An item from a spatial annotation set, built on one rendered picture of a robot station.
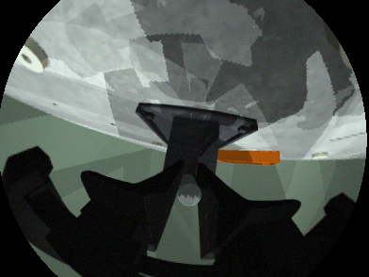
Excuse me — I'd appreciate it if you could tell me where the orange shallow tray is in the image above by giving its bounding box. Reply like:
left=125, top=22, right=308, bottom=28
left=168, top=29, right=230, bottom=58
left=217, top=150, right=280, bottom=166

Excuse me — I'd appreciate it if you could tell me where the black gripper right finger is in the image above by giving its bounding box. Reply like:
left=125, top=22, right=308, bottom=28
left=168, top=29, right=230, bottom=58
left=197, top=162, right=301, bottom=260

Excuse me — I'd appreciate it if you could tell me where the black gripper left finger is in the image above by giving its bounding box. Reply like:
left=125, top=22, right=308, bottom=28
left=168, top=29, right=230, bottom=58
left=80, top=160, right=185, bottom=252

